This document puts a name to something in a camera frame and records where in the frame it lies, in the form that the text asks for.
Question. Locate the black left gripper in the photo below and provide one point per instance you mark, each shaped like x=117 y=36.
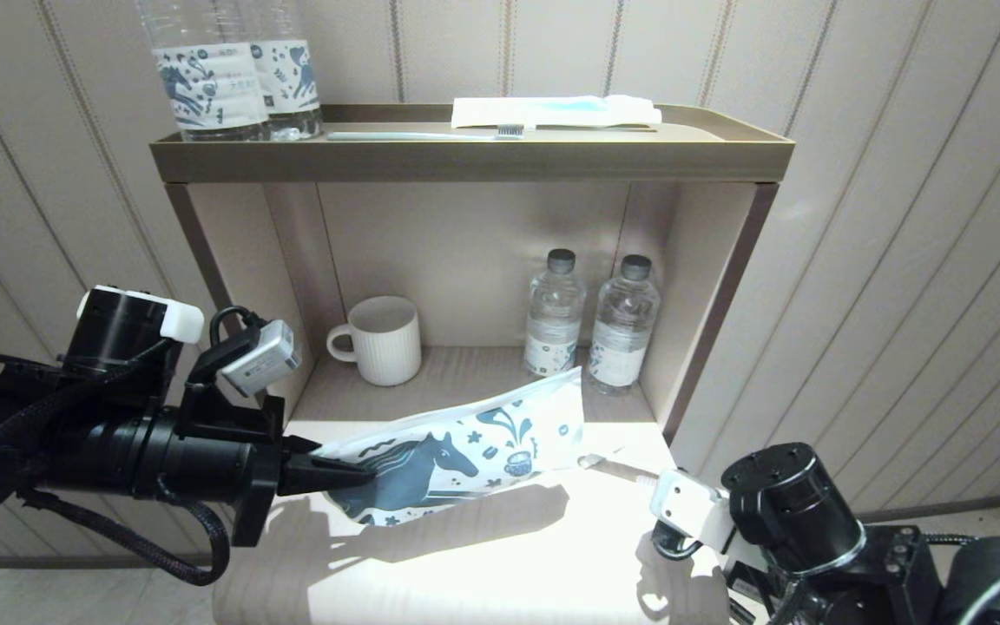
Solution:
x=218 y=456

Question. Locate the white blue horse pouch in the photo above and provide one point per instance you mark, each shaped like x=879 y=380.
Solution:
x=439 y=460

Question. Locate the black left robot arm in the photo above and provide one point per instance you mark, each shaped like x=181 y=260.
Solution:
x=118 y=321

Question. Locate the white ribbed ceramic mug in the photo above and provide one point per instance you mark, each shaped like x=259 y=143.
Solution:
x=387 y=343

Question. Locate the beige wooden shelf cabinet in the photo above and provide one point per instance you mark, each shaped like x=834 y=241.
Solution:
x=465 y=252

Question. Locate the small clear water bottle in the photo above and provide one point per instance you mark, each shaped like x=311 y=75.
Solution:
x=552 y=321
x=623 y=338

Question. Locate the pale blue toothbrush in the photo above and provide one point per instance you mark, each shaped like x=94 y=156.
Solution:
x=413 y=135

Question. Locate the large clear water bottle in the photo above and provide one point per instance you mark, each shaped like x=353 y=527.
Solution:
x=292 y=78
x=209 y=87

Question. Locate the white blue toothpaste packet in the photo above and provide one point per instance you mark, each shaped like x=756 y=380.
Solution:
x=552 y=111

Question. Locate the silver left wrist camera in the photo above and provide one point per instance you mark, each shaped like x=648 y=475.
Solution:
x=261 y=358

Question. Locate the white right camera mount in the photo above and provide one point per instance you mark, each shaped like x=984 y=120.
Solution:
x=691 y=508

